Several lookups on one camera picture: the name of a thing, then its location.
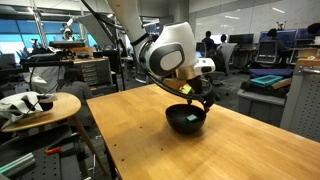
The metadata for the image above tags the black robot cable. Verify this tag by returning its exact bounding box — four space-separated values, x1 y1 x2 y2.
139 43 214 102

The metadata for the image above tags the orange handled tool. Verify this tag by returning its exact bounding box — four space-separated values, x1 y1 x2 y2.
45 147 61 155

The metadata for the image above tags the black bowl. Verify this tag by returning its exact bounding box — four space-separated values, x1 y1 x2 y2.
165 104 206 134

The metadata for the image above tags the photo softbox light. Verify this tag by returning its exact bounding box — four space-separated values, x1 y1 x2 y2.
78 14 116 46

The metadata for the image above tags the grey drawer cabinet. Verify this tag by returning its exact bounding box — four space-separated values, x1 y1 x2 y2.
74 59 113 86

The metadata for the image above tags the perforated grey metal cabinet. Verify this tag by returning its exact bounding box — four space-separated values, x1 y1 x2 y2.
280 59 320 142

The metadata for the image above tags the aluminium extrusion bar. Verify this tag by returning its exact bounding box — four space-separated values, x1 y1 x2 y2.
0 153 35 177

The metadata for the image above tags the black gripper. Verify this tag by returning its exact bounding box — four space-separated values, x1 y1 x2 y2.
187 76 214 112

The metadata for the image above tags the computer monitor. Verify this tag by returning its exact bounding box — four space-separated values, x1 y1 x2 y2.
229 34 254 45

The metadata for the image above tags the green block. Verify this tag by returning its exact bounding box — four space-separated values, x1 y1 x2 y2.
186 114 198 122

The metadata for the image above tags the person in dark shirt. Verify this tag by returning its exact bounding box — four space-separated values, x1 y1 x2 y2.
203 31 218 50

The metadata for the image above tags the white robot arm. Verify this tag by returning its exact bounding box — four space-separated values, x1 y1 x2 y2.
108 0 216 112

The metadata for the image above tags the crouching person grey shirt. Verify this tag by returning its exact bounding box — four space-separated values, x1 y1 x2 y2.
56 68 94 128

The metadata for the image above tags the teal tray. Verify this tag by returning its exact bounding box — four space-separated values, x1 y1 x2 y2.
251 75 283 87

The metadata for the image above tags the grey storage bin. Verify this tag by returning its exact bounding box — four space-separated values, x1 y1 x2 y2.
237 89 285 127

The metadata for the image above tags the grey office chair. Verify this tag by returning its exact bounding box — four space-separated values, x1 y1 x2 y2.
206 43 236 101

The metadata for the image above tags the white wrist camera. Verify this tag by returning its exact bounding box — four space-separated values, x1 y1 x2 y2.
194 58 216 75

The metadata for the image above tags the round wooden side table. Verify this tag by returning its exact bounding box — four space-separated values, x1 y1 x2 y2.
1 92 108 176

